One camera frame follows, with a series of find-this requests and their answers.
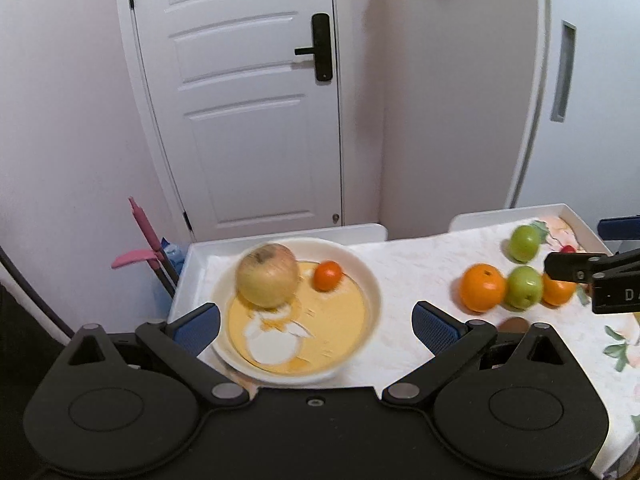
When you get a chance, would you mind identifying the black door handle lock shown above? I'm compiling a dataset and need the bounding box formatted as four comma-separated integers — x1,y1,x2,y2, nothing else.
294,13,334,82

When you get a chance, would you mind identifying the dark curved object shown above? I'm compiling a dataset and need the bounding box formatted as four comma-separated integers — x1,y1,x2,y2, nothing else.
0,245,76,411

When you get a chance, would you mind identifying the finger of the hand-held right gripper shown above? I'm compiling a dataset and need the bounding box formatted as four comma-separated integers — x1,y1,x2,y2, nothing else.
598,217,640,242
543,248,640,285

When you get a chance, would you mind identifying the brown round fruit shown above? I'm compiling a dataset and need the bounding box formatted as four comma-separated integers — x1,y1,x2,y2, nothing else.
498,316,531,335

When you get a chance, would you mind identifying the white and yellow bowl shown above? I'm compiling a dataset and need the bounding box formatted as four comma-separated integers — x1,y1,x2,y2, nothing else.
210,237,383,387

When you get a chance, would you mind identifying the large orange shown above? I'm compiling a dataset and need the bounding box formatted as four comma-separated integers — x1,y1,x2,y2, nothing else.
459,263,508,313

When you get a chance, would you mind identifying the small tangerine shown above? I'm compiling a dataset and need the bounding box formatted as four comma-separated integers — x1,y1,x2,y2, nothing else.
313,260,344,292

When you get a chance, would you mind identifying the grey recessed wardrobe handle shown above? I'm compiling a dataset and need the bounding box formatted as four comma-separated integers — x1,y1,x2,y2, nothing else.
550,20,577,122

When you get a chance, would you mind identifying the pink broom handle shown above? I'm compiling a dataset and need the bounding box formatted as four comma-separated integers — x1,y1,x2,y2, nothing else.
128,196,177,288

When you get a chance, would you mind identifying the green apple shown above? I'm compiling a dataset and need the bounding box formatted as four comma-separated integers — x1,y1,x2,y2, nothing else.
509,224,542,264
505,266,545,310

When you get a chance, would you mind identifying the pink curved handle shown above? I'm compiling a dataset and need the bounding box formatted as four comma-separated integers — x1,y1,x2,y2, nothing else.
111,248,164,269

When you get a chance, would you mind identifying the white panelled door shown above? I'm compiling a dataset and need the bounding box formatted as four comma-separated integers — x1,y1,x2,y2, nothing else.
114,0,347,242

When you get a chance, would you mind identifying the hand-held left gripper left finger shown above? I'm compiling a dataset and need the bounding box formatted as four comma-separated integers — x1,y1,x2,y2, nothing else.
64,302,251,409

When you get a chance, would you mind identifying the white wardrobe door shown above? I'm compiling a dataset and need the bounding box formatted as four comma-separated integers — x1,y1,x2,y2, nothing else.
504,0,640,241

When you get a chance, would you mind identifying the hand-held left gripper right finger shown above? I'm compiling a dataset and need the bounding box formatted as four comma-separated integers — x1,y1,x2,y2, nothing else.
382,301,572,409

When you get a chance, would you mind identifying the medium orange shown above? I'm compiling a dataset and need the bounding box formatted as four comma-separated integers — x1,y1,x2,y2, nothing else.
541,274,579,307

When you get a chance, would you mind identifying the blue plastic bag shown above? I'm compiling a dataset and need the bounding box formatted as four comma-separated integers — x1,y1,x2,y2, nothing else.
162,240,189,277

